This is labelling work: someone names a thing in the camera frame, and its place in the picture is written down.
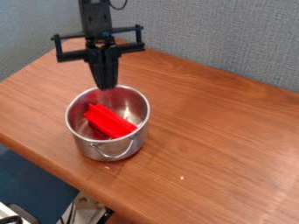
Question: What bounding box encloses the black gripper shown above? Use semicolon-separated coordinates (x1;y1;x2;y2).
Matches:
51;0;146;89

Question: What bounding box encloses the stainless steel pot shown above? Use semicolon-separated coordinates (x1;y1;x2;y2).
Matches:
64;85;151;161

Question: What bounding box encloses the red rectangular block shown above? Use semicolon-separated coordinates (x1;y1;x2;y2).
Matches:
84;104;138;138

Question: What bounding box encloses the white object at corner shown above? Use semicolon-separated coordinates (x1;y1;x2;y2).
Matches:
0;202;31;224

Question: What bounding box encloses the metal table leg bracket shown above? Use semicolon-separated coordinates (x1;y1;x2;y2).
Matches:
56;192;113;224

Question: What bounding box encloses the black cable at corner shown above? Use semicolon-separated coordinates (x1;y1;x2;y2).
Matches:
0;214;24;224

